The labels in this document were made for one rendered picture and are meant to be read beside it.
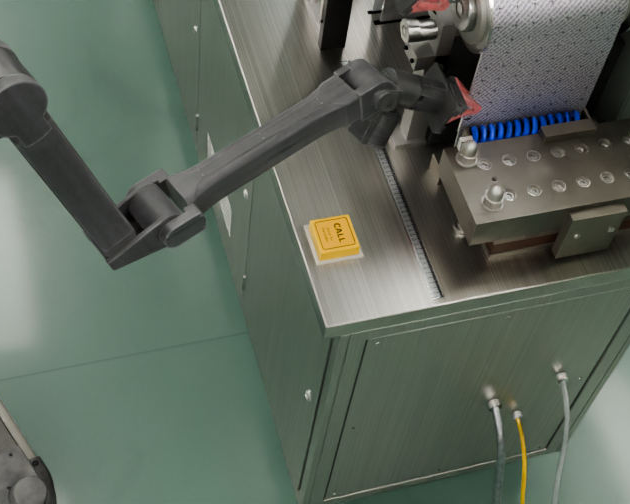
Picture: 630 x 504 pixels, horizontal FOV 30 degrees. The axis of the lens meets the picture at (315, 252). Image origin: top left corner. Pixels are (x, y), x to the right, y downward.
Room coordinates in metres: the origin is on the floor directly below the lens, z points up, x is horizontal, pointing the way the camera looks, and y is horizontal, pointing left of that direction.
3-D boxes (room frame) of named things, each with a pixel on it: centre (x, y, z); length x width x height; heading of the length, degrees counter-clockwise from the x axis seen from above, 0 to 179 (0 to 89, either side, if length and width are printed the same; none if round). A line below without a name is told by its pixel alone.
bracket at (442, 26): (1.41, -0.12, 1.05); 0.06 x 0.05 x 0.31; 114
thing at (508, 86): (1.39, -0.31, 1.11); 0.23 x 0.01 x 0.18; 114
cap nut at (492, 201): (1.19, -0.27, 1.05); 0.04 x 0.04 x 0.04
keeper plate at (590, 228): (1.22, -0.45, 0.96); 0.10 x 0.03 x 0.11; 114
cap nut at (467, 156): (1.27, -0.22, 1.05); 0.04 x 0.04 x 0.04
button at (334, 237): (1.15, -0.03, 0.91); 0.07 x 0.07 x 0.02; 24
